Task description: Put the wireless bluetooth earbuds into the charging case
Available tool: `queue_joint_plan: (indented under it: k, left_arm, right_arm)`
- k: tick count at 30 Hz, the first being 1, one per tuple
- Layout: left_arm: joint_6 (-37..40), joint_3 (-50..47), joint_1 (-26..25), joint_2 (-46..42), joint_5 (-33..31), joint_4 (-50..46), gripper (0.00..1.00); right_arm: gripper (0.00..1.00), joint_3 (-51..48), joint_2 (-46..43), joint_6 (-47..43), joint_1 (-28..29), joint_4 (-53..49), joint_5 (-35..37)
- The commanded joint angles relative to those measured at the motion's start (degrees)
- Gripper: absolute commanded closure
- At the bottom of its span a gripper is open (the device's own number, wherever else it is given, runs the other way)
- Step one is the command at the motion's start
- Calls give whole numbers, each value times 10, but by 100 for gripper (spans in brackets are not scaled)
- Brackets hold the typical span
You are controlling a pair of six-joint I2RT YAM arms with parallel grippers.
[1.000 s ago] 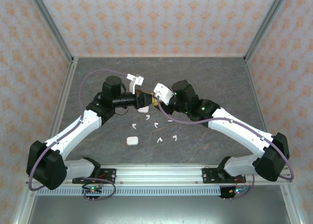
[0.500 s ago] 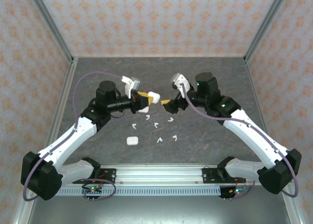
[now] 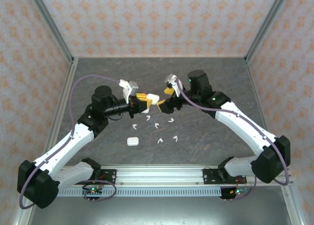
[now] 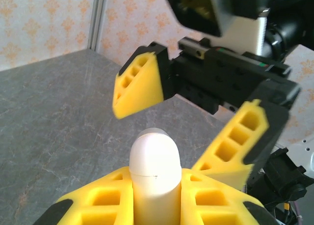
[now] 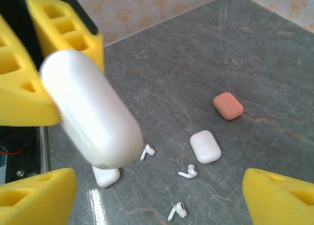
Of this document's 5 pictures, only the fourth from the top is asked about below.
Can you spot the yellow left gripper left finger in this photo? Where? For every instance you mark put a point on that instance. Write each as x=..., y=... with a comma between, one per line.
x=98, y=205

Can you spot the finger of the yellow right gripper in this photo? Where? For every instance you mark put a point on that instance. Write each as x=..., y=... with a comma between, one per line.
x=228, y=166
x=142, y=92

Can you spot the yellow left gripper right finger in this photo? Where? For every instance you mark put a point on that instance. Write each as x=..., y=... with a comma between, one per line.
x=216, y=205

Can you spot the pale pink earbud charging case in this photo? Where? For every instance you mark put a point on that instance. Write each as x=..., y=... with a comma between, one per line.
x=154, y=161

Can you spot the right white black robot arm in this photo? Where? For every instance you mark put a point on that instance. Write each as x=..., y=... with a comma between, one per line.
x=282, y=180

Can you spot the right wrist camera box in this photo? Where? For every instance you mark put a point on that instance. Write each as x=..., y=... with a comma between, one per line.
x=240, y=36

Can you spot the aluminium frame post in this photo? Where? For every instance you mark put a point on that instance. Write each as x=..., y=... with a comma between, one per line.
x=98, y=18

